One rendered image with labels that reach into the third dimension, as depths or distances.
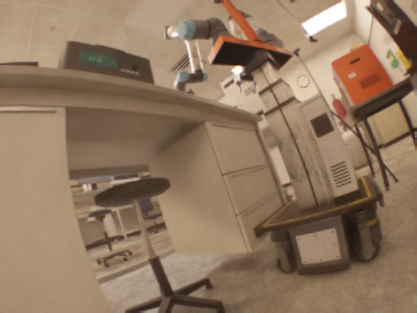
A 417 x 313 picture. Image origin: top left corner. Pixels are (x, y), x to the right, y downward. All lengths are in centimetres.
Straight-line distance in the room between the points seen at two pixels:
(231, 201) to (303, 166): 35
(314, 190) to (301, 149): 18
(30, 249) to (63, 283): 10
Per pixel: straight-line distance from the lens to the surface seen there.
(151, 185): 68
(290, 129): 84
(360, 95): 166
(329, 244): 75
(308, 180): 82
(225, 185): 79
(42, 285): 46
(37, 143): 49
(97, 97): 59
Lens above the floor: 49
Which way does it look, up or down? 12 degrees up
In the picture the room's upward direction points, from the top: 19 degrees counter-clockwise
